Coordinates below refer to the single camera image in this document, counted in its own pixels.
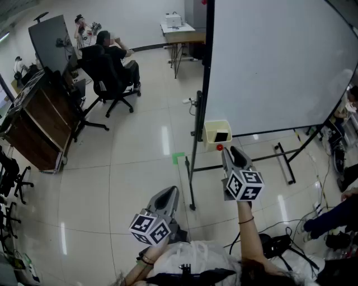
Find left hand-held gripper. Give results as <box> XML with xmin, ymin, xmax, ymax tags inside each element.
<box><xmin>128</xmin><ymin>185</ymin><xmax>183</xmax><ymax>247</ymax></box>

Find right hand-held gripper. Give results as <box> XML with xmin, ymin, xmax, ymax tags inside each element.
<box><xmin>222</xmin><ymin>146</ymin><xmax>265</xmax><ymax>208</ymax></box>

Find black eraser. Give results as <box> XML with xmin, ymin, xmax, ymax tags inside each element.
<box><xmin>213</xmin><ymin>129</ymin><xmax>229</xmax><ymax>144</ymax></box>

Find cream whiteboard box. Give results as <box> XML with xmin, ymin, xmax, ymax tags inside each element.
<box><xmin>202</xmin><ymin>120</ymin><xmax>233</xmax><ymax>152</ymax></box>

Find person's right forearm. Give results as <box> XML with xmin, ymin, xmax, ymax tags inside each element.
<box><xmin>237</xmin><ymin>200</ymin><xmax>271</xmax><ymax>265</ymax></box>

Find person's left forearm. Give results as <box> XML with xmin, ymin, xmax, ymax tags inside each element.
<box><xmin>122</xmin><ymin>245</ymin><xmax>168</xmax><ymax>286</ymax></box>

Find black whiteboard stand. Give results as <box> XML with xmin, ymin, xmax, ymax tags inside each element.
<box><xmin>185</xmin><ymin>0</ymin><xmax>333</xmax><ymax>212</ymax></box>

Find large whiteboard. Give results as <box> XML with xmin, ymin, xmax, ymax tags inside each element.
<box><xmin>205</xmin><ymin>0</ymin><xmax>358</xmax><ymax>138</ymax></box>

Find person's white shirt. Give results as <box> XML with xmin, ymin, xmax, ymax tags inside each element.
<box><xmin>153</xmin><ymin>239</ymin><xmax>326</xmax><ymax>286</ymax></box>

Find black bag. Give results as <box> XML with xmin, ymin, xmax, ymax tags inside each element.
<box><xmin>258</xmin><ymin>232</ymin><xmax>294</xmax><ymax>260</ymax></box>
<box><xmin>325</xmin><ymin>231</ymin><xmax>352</xmax><ymax>251</ymax></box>

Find white-topped table with black legs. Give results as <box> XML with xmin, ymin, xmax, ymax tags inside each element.
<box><xmin>159</xmin><ymin>22</ymin><xmax>206</xmax><ymax>79</ymax></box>

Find black office chair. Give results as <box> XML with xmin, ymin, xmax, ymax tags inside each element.
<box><xmin>79</xmin><ymin>44</ymin><xmax>142</xmax><ymax>118</ymax></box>

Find brown wooden cabinet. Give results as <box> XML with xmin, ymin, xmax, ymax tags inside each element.
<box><xmin>0</xmin><ymin>69</ymin><xmax>82</xmax><ymax>175</ymax></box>

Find grey metal cabinet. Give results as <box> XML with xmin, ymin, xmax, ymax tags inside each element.
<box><xmin>184</xmin><ymin>0</ymin><xmax>208</xmax><ymax>29</ymax></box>

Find white printer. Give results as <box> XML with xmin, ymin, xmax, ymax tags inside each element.
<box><xmin>165</xmin><ymin>12</ymin><xmax>183</xmax><ymax>29</ymax></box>

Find black swivel chair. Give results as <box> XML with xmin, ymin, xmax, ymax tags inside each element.
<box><xmin>0</xmin><ymin>195</ymin><xmax>22</xmax><ymax>254</ymax></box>
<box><xmin>0</xmin><ymin>145</ymin><xmax>35</xmax><ymax>205</ymax></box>

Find dark wrist bracelets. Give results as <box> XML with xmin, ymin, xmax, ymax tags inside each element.
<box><xmin>136</xmin><ymin>252</ymin><xmax>155</xmax><ymax>266</ymax></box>

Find black chest camera mount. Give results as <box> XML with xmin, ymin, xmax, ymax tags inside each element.
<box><xmin>178</xmin><ymin>263</ymin><xmax>194</xmax><ymax>281</ymax></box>

